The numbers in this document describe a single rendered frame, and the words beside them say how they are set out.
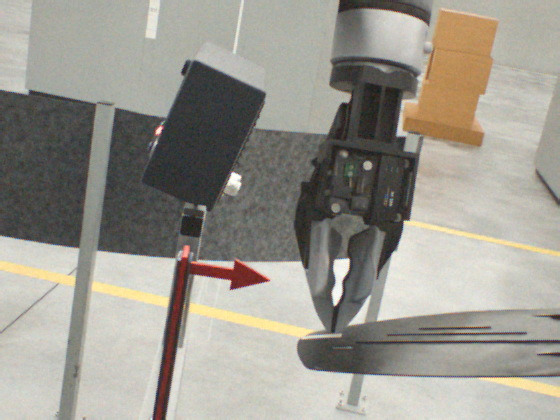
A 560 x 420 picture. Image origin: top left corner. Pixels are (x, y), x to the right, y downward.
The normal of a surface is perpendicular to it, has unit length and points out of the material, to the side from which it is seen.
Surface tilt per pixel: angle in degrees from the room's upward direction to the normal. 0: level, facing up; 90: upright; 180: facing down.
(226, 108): 90
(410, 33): 74
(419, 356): 11
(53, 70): 90
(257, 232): 90
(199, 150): 90
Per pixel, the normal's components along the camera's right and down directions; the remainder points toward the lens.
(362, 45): -0.36, -0.07
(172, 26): -0.14, 0.25
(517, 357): 0.00, -0.96
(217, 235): 0.31, 0.32
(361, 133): 0.09, 0.00
